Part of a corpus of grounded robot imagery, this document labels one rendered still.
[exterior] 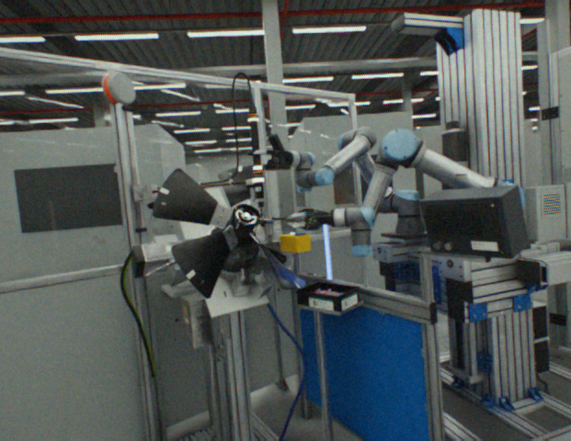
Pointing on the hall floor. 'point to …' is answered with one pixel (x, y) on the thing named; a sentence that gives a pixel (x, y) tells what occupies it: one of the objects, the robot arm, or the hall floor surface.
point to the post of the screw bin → (323, 375)
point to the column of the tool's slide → (150, 390)
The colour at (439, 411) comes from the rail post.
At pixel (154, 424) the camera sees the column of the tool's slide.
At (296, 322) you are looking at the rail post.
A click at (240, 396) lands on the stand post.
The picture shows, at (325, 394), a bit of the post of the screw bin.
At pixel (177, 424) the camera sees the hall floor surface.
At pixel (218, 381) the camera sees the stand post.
